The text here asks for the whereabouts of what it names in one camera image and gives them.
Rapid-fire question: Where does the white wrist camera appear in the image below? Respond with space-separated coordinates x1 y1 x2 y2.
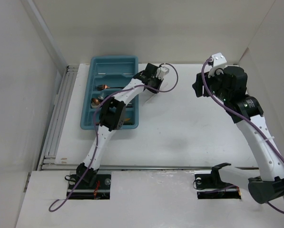
208 52 227 77
155 66 169 80

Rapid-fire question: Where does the aluminium rail left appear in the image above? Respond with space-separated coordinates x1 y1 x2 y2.
35 66 78 171

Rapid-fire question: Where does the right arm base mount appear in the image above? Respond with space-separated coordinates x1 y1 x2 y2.
193 171 241 200

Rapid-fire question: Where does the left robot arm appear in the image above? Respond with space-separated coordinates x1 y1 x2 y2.
76 63 169 189

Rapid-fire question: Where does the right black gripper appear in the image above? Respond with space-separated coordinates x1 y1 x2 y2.
192 66 230 103

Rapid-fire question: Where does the aluminium rail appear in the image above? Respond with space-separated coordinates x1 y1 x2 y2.
94 165 260 171
35 66 78 171

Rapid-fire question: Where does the copper fork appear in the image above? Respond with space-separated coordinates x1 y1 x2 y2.
95 84 124 91

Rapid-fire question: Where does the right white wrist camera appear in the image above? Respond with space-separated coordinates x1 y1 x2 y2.
208 52 227 77

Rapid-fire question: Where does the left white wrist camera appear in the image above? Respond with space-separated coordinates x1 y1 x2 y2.
155 66 169 80

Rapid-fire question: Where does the copper spoon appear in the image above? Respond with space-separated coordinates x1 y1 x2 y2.
90 98 101 108

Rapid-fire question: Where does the aluminium rail front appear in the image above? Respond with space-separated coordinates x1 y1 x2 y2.
94 165 260 171

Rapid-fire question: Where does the blue plastic cutlery tray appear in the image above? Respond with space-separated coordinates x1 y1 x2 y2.
80 55 138 130

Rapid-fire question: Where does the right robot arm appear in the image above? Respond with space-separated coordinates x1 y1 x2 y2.
192 66 284 204

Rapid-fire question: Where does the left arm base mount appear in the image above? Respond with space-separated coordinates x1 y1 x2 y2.
69 173 111 200

